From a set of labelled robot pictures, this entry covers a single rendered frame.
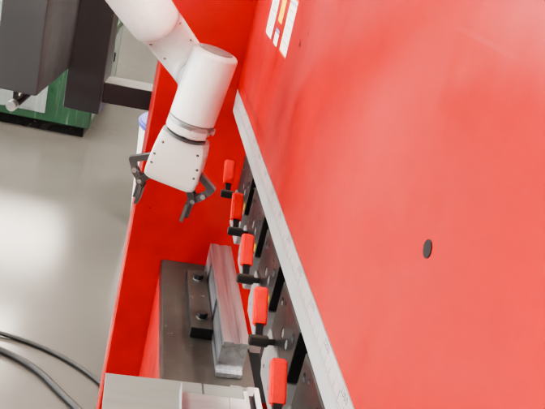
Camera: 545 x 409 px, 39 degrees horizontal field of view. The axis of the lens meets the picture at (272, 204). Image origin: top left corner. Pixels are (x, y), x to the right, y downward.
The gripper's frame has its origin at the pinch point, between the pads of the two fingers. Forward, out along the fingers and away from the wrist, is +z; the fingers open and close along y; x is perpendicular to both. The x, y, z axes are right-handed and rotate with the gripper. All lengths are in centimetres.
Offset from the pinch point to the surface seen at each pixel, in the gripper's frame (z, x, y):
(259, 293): -4.0, 26.0, -21.4
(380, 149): -39, 50, -25
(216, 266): 32, -48, -15
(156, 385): 28.9, 12.8, -11.5
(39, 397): 137, -102, 27
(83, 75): 17, -110, 47
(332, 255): -22, 44, -26
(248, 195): -1.4, -18.3, -15.0
